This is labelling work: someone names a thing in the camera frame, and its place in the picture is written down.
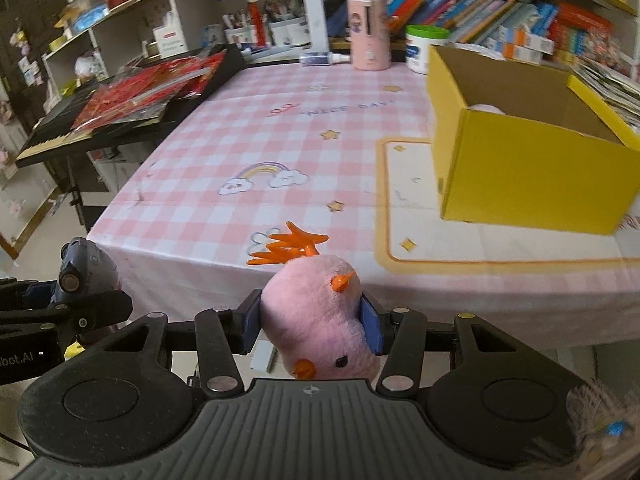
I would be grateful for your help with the pink humidifier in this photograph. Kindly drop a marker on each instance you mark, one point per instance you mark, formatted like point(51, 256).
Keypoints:
point(369, 45)

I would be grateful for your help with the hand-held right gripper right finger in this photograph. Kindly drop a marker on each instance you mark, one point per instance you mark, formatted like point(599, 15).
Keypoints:
point(373, 327)

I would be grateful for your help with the white drinking straws box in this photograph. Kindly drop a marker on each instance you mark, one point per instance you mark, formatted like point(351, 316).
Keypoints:
point(170, 42)

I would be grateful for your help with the white shelf unit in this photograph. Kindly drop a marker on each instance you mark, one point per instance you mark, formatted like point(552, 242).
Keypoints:
point(312, 5)

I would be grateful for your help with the small blue white box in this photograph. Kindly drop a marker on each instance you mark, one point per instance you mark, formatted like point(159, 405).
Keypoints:
point(212, 35)

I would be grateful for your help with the white orange blue carton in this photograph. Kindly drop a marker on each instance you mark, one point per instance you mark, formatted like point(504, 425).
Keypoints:
point(530, 40)
point(515, 52)

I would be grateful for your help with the white jar with green lid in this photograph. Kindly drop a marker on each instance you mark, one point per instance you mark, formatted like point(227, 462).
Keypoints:
point(420, 55)

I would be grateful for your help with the black keyboard stand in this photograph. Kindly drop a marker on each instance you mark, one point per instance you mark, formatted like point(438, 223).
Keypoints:
point(75, 195)

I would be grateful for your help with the small pink plush chick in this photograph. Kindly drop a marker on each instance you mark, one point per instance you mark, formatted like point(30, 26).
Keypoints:
point(315, 320)

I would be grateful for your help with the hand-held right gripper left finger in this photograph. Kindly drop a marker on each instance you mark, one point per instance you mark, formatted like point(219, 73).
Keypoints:
point(251, 325)

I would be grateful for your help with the row of colourful books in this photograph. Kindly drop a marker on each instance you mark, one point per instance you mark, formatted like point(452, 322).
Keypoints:
point(450, 5)

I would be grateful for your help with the black electronic keyboard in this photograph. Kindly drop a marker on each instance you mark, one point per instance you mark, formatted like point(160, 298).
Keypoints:
point(227, 62)

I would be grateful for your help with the blue tissue pack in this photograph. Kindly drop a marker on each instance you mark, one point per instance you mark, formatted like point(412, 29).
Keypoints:
point(87, 17)

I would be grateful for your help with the clear plastic bag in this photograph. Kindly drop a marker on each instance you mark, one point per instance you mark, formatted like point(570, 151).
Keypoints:
point(90, 66)

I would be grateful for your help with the pink checked tablecloth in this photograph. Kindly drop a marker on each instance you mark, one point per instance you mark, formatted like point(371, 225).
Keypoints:
point(225, 135)

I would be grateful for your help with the grey blue toy car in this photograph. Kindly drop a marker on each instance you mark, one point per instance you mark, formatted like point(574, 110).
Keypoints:
point(90, 265)

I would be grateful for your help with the yellow cardboard box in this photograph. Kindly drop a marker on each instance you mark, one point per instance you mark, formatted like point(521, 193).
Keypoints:
point(525, 175)

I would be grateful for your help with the stack of papers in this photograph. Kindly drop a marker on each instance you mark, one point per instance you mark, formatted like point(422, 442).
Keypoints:
point(615, 90)

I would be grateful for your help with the white pen cup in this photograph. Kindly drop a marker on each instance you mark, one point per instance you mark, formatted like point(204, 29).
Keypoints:
point(235, 35)
point(290, 32)

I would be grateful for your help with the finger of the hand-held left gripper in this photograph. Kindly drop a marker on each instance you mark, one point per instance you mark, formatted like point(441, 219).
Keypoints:
point(100, 312)
point(35, 294)

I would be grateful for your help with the red paper decoration pack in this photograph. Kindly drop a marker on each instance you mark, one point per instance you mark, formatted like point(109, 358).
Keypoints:
point(135, 95)

